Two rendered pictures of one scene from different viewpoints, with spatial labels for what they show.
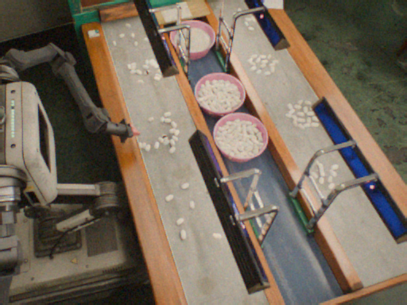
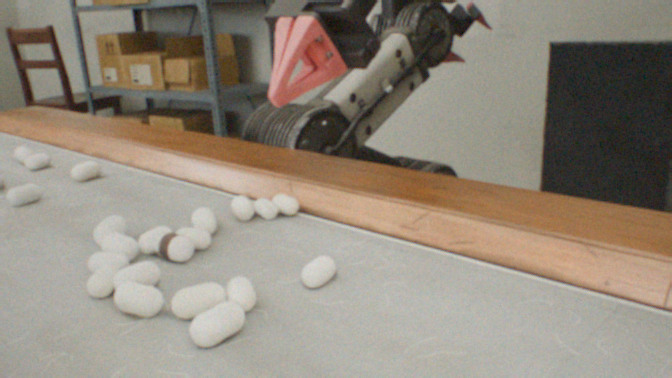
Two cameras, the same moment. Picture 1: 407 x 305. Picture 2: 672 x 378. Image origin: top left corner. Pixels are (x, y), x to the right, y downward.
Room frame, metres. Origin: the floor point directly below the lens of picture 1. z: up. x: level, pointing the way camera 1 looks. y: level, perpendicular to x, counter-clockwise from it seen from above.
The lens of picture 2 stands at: (1.57, -0.06, 0.93)
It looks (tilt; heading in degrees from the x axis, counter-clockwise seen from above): 17 degrees down; 151
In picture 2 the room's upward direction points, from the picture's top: 3 degrees counter-clockwise
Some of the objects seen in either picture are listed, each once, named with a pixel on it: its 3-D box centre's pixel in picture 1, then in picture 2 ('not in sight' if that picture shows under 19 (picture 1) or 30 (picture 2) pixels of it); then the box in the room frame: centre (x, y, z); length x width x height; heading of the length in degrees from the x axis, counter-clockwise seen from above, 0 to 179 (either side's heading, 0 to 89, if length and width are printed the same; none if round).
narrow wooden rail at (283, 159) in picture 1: (259, 115); not in sight; (1.27, -0.46, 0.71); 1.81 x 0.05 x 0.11; 17
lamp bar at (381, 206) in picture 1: (360, 162); not in sight; (0.80, -0.73, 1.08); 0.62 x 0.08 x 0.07; 17
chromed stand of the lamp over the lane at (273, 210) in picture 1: (240, 215); not in sight; (0.65, -0.27, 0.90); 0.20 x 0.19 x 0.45; 17
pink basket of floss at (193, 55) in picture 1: (192, 41); not in sight; (1.80, -0.12, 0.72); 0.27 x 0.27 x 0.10
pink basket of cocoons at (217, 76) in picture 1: (219, 97); not in sight; (1.38, -0.25, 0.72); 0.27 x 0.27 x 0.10
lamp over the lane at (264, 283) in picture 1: (225, 202); not in sight; (0.63, -0.19, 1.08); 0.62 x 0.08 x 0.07; 17
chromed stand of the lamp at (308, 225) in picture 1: (329, 188); not in sight; (0.77, -0.65, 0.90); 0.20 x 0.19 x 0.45; 17
